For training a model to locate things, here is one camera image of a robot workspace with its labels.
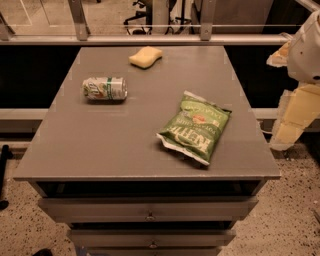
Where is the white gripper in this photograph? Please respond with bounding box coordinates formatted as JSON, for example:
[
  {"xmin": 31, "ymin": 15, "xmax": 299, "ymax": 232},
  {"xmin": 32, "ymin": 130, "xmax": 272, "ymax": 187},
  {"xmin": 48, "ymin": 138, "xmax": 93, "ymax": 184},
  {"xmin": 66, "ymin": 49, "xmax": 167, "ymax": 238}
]
[{"xmin": 266, "ymin": 11, "xmax": 320, "ymax": 151}]

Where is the grey drawer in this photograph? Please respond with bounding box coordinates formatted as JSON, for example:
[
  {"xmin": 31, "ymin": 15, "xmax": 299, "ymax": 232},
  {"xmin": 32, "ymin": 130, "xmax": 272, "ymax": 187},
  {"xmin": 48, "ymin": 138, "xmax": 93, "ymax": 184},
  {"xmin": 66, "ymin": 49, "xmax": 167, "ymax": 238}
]
[
  {"xmin": 68, "ymin": 229, "xmax": 235, "ymax": 249},
  {"xmin": 39, "ymin": 196, "xmax": 258, "ymax": 223}
]

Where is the yellow sponge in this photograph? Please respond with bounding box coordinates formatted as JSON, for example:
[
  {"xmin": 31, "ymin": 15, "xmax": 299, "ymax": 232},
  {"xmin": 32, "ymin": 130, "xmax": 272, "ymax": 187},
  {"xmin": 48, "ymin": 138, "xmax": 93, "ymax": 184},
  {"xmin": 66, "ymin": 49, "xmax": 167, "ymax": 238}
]
[{"xmin": 129, "ymin": 46, "xmax": 162, "ymax": 69}]

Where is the black office chair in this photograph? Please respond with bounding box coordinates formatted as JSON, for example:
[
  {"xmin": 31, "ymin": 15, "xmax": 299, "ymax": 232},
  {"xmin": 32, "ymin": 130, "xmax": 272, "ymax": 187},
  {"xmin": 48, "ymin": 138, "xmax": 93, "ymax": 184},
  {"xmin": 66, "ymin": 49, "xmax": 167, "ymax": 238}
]
[{"xmin": 123, "ymin": 0, "xmax": 177, "ymax": 35}]

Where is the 7up soda can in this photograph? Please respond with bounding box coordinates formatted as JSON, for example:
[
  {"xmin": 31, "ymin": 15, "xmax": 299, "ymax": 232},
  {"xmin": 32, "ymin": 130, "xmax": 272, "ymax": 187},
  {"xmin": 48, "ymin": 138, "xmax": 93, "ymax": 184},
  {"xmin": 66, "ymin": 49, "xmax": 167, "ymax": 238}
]
[{"xmin": 82, "ymin": 77, "xmax": 128, "ymax": 101}]

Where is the top grey drawer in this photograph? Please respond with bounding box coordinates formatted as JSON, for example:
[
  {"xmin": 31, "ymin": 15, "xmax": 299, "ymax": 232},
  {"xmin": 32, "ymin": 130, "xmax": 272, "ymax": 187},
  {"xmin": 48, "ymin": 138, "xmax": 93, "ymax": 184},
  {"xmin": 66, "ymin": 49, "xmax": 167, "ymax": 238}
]
[{"xmin": 39, "ymin": 196, "xmax": 258, "ymax": 223}]

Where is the grey drawer cabinet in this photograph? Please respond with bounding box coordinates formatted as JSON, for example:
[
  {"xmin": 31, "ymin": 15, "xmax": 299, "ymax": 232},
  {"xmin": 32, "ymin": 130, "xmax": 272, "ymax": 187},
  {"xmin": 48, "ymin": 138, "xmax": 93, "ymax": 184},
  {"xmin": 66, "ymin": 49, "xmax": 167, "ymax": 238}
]
[{"xmin": 14, "ymin": 46, "xmax": 280, "ymax": 256}]

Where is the green kettle chips bag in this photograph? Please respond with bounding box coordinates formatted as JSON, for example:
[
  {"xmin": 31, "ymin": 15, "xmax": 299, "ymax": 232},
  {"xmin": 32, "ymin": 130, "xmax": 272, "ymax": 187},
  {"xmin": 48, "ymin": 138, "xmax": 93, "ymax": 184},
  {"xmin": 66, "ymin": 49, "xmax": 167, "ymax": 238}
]
[{"xmin": 156, "ymin": 91, "xmax": 232, "ymax": 166}]

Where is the metal railing frame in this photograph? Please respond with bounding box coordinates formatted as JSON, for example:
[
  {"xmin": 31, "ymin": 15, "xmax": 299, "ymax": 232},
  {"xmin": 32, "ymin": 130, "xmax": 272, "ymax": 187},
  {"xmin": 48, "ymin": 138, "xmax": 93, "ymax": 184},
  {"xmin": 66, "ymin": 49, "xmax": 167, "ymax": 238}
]
[{"xmin": 0, "ymin": 0, "xmax": 291, "ymax": 46}]

